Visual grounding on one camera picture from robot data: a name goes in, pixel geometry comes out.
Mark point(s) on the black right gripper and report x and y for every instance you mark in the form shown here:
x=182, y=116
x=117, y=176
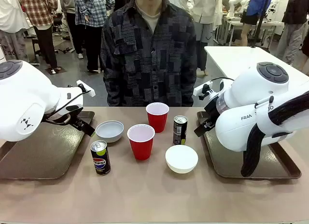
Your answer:
x=212, y=113

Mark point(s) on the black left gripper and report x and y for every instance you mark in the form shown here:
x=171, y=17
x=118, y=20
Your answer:
x=76, y=120

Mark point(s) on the black drink can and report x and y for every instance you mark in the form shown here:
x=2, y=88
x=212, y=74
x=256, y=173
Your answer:
x=179, y=132

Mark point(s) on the pale grey bowl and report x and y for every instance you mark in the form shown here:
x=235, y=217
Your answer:
x=109, y=134

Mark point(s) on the black Pepsi can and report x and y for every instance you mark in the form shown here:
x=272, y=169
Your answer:
x=100, y=161

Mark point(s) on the white bowl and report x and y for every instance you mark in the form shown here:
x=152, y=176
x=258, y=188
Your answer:
x=181, y=158

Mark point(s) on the red plastic cup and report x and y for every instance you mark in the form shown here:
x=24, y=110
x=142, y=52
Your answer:
x=141, y=149
x=158, y=122

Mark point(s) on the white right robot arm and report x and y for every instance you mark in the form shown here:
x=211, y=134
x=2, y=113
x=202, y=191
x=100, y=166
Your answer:
x=241, y=101

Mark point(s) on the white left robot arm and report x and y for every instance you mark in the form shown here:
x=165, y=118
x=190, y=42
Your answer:
x=24, y=101

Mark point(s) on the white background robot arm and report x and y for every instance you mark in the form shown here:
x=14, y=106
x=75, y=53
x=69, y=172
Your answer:
x=235, y=3

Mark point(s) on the brown plastic tray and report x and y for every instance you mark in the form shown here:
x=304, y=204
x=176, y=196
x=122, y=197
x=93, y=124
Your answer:
x=48, y=156
x=229, y=166

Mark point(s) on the white table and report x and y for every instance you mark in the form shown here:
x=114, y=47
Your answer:
x=241, y=62

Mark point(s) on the person in patchwork shirt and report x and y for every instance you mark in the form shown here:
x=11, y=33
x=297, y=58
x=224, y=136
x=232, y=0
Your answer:
x=144, y=64

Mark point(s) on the bystander in grey top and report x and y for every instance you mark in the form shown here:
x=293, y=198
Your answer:
x=70, y=23

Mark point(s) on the black office chair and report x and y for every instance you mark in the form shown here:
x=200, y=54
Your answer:
x=58, y=21

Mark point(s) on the black stand pole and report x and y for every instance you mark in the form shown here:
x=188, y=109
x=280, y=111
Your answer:
x=259, y=28

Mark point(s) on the bystander in blue plaid shirt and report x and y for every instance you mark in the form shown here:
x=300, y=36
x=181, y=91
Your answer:
x=91, y=9

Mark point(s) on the bystander in beige clothes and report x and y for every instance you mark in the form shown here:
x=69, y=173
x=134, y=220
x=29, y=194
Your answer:
x=202, y=6

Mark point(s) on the white background workbench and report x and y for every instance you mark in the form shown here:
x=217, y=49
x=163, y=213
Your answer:
x=272, y=24

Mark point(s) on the bystander in red plaid shirt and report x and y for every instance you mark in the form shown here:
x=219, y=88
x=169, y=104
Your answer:
x=36, y=9

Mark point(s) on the bystander in white clothes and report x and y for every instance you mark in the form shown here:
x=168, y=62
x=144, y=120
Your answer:
x=9, y=16

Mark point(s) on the bystander in dark jacket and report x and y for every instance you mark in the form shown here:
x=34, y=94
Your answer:
x=294, y=6

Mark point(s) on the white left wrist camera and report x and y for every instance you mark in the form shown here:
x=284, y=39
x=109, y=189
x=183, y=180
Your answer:
x=89, y=92

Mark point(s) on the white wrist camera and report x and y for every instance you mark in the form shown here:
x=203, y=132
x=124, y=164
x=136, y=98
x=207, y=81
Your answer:
x=199, y=90
x=89, y=92

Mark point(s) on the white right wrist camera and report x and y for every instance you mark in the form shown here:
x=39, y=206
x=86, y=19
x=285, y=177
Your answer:
x=199, y=90

